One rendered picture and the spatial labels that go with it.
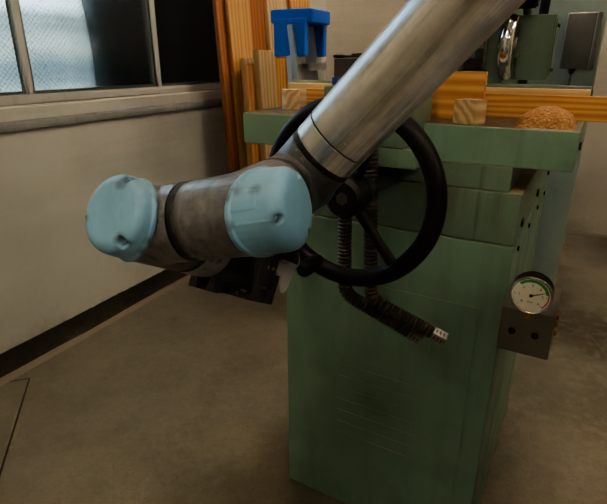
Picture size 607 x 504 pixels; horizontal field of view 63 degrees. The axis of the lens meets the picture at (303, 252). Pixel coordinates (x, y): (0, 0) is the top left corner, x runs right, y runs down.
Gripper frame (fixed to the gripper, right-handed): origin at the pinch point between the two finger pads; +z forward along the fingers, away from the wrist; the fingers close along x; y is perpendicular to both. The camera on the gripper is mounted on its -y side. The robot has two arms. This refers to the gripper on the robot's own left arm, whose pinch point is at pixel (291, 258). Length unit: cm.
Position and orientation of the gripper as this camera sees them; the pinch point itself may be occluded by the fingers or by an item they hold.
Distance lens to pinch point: 75.1
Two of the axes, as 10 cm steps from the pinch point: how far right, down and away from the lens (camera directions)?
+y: -2.6, 9.6, -0.8
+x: 8.7, 2.0, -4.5
